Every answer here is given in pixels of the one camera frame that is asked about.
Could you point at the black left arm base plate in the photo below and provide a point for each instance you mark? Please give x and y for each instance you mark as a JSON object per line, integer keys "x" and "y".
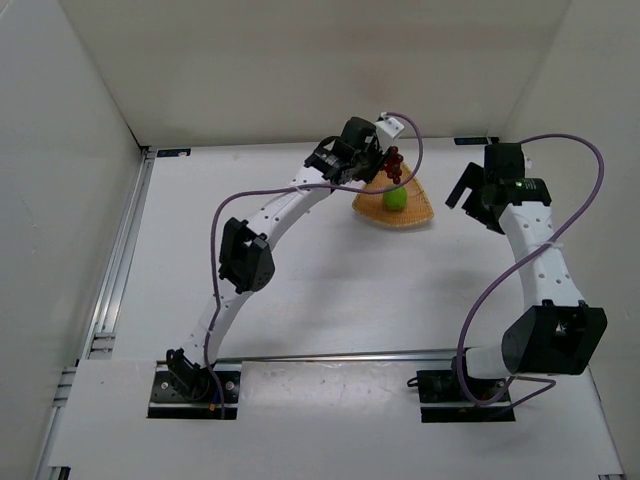
{"x": 170, "y": 399}

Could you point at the green fake apple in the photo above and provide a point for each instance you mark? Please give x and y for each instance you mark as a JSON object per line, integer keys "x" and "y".
{"x": 395, "y": 200}

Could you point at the purple fake grape bunch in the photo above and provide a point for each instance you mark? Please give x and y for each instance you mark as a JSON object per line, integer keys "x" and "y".
{"x": 393, "y": 165}

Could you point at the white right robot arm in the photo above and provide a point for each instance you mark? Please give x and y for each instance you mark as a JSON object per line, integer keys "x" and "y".
{"x": 558, "y": 332}

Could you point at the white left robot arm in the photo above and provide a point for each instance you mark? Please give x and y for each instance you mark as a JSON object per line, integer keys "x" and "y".
{"x": 241, "y": 250}

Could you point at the blue label left corner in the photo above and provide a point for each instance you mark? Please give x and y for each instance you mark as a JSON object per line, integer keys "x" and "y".
{"x": 173, "y": 153}

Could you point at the blue label corner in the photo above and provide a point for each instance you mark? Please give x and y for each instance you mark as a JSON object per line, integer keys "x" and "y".
{"x": 470, "y": 141}
{"x": 173, "y": 153}

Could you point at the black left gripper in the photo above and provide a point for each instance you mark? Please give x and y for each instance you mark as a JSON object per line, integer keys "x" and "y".
{"x": 373, "y": 157}

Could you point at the aluminium table rail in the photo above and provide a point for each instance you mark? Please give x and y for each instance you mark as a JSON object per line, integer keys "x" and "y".
{"x": 420, "y": 355}

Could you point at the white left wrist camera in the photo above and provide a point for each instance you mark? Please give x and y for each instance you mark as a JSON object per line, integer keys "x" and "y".
{"x": 388, "y": 128}

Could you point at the woven triangular fruit basket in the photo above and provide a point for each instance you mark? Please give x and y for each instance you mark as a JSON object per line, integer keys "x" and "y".
{"x": 406, "y": 207}

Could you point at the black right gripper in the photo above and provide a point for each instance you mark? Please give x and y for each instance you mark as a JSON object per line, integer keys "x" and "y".
{"x": 476, "y": 195}

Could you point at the blue label right corner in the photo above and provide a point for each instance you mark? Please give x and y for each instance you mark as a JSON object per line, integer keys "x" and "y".
{"x": 470, "y": 141}

